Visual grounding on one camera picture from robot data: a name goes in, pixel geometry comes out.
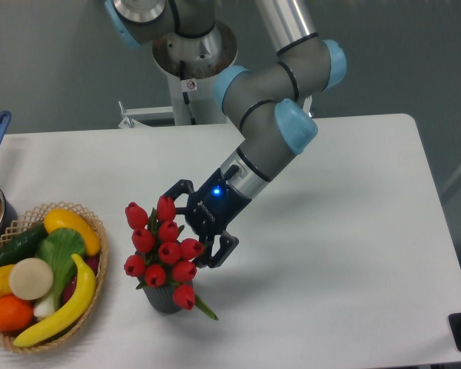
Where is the yellow squash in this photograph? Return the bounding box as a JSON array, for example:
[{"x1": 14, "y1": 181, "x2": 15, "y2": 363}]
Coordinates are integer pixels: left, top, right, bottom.
[{"x1": 44, "y1": 208, "x2": 101, "y2": 257}]

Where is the orange fruit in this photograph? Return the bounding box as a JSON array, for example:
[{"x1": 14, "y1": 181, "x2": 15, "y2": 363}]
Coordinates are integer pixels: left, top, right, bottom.
[{"x1": 0, "y1": 294, "x2": 33, "y2": 332}]

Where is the beige round disc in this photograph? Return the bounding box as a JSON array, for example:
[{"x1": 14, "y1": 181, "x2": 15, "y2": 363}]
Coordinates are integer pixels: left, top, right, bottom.
[{"x1": 8, "y1": 258, "x2": 54, "y2": 301}]

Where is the yellow banana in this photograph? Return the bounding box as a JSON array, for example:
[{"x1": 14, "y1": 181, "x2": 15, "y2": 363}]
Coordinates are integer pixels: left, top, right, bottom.
[{"x1": 13, "y1": 254, "x2": 96, "y2": 348}]

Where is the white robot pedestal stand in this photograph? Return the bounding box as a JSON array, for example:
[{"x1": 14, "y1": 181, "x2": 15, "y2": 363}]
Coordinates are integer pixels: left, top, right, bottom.
[{"x1": 117, "y1": 57, "x2": 316, "y2": 129}]

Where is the woven wicker basket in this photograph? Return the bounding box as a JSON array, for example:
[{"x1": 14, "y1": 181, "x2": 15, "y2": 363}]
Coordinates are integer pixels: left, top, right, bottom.
[{"x1": 0, "y1": 201, "x2": 109, "y2": 354}]

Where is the green bok choy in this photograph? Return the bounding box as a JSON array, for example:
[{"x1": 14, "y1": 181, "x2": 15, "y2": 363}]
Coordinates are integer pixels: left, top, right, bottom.
[{"x1": 33, "y1": 228, "x2": 86, "y2": 320}]

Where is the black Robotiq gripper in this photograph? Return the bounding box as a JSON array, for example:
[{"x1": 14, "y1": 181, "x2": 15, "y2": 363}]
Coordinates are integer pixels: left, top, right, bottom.
[{"x1": 162, "y1": 168, "x2": 251, "y2": 268}]

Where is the dark grey ribbed vase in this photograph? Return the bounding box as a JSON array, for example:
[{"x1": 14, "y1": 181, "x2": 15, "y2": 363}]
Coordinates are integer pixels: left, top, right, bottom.
[{"x1": 142, "y1": 282, "x2": 183, "y2": 314}]

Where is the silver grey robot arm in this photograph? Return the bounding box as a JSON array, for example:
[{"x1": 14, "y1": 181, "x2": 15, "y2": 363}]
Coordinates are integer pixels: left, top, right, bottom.
[{"x1": 104, "y1": 1, "x2": 347, "y2": 268}]

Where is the green cucumber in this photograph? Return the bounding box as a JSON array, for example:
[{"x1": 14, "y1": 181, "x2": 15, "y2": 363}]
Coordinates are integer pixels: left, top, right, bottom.
[{"x1": 0, "y1": 223, "x2": 48, "y2": 267}]

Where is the dark red vegetable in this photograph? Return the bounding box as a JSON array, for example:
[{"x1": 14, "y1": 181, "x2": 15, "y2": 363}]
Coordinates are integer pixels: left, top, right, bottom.
[{"x1": 61, "y1": 255, "x2": 99, "y2": 305}]

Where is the red tulip bouquet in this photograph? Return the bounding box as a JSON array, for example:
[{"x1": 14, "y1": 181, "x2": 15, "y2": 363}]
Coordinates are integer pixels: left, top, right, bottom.
[{"x1": 124, "y1": 196, "x2": 218, "y2": 321}]

